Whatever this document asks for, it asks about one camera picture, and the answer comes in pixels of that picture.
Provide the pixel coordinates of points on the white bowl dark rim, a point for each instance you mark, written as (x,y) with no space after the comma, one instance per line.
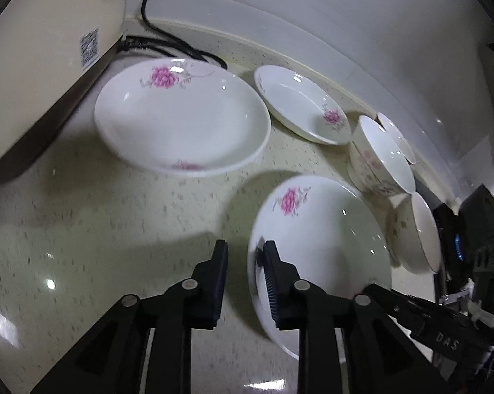
(413,236)

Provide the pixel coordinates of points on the large white floral plate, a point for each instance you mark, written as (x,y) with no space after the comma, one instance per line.
(182,117)

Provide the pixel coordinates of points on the cream rice cooker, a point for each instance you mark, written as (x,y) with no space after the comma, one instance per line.
(51,53)

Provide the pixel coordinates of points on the white bowl pink flowers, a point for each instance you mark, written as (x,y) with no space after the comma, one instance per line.
(376,164)

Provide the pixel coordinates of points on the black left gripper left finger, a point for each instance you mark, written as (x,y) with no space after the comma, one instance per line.
(144,345)

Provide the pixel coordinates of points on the white bowl red outside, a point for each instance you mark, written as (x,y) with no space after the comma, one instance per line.
(397,137)

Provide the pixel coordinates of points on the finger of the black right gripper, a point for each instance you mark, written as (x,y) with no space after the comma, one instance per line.
(437,327)

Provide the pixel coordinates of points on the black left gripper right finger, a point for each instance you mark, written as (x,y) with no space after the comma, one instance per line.
(345,345)

